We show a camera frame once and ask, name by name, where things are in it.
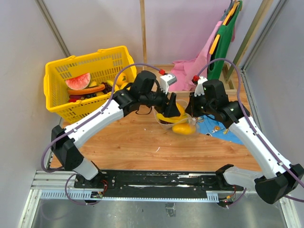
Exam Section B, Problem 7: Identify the watermelon slice toy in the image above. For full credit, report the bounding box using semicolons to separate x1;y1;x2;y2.
65;73;91;90

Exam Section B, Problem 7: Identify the green cloth garment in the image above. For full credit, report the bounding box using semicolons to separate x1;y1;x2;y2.
207;0;243;80

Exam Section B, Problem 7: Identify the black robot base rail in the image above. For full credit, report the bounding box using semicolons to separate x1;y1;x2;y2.
74;170;243;200

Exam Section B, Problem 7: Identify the clear zip top bag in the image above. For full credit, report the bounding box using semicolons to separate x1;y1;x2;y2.
153;99;200;135

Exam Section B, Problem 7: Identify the blue cartoon print cloth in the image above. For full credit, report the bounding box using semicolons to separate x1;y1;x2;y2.
197;115;243;145

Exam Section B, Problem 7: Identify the red chili pepper toy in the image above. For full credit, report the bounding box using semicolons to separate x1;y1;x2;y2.
68;95;85;103

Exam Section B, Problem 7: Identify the orange hot dog toy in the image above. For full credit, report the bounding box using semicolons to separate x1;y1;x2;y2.
67;84;105;95

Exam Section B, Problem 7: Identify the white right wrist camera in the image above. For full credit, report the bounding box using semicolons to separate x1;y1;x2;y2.
192;75;208;97

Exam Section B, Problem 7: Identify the yellow clothes hanger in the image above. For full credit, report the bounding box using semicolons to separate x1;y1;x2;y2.
209;34;220;55

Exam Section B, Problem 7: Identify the long yellow banana toy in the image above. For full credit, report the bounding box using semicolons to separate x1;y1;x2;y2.
156;114;188;124

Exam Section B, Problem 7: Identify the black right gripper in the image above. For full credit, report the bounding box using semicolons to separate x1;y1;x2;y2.
185;90;215;118

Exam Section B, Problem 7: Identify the yellow plastic shopping basket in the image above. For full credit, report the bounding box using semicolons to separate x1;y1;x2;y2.
43;46;137;124

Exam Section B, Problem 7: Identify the yellow bell pepper toy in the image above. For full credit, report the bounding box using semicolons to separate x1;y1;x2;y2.
176;102;185;117

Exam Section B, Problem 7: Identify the dark grape bunch toy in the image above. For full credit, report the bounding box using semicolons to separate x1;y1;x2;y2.
101;82;112;94

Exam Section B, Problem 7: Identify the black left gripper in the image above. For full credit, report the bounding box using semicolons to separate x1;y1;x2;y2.
141;84;181;118

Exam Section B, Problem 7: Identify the orange fruit toy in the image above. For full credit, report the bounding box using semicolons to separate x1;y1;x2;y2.
116;72;128;86

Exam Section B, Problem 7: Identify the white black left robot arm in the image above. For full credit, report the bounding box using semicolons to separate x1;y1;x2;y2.
51;70;180;188

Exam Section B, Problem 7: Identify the yellow lemon toy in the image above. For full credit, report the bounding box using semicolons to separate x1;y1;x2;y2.
120;83;132;90

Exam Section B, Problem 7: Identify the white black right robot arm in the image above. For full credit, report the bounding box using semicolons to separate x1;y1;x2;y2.
186;76;304;204

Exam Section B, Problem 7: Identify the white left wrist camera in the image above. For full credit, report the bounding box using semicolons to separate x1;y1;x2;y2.
159;69;177;94

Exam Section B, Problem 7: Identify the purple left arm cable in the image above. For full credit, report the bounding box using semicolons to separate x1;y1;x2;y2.
41;63;166;206

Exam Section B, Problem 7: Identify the pink cloth garment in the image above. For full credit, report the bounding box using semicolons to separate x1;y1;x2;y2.
169;20;222;92

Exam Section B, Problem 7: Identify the wooden clothes rack frame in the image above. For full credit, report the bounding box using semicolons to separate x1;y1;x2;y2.
139;0;274;99

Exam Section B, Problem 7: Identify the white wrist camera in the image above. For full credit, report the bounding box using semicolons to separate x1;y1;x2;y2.
159;69;177;94
192;75;208;97

